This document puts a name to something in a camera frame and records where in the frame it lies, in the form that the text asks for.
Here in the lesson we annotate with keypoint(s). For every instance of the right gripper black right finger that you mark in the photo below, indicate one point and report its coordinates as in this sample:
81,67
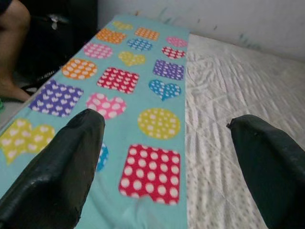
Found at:
274,181

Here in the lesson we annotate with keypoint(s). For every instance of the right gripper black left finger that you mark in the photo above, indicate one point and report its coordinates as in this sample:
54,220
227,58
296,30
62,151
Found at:
54,181

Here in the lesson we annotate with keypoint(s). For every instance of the teal blanket with dotted shapes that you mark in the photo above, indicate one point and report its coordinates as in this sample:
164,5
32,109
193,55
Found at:
124,119

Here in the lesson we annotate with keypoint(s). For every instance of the green plastic stool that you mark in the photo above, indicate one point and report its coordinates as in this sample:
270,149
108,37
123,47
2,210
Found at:
1,105

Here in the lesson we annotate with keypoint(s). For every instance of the grey quilted mattress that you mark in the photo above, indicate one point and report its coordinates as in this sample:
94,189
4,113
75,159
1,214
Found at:
226,83

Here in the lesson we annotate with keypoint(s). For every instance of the black bag with white print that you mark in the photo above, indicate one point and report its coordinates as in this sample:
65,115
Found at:
47,47

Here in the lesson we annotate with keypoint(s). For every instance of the person's bare leg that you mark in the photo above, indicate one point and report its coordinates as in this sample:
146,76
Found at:
12,47

